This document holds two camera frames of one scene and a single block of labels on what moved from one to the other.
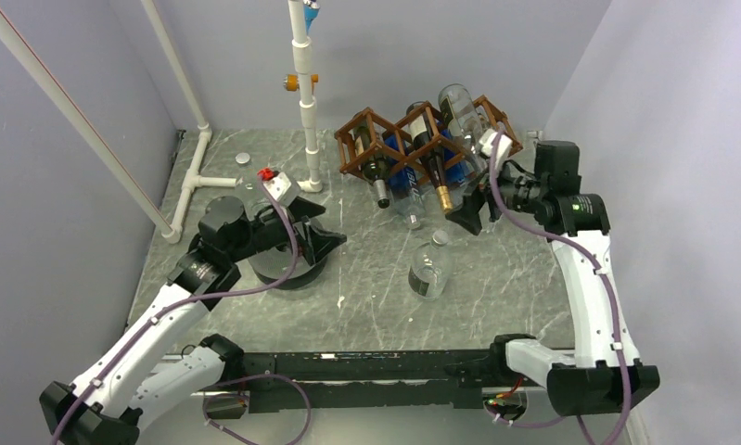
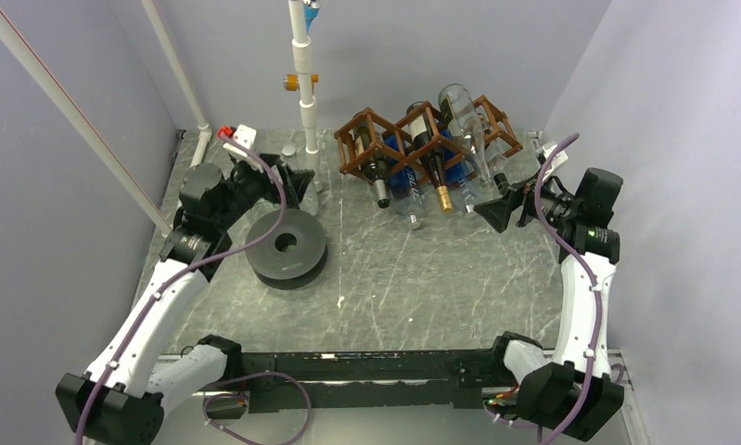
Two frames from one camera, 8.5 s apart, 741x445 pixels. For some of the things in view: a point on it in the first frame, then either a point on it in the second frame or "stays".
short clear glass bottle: [428, 272] → [310, 203]
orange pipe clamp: [291, 82] stays
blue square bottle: [404, 184] stays
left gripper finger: [316, 243] → [295, 183]
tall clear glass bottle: [458, 109] stays
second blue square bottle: [455, 173] stays
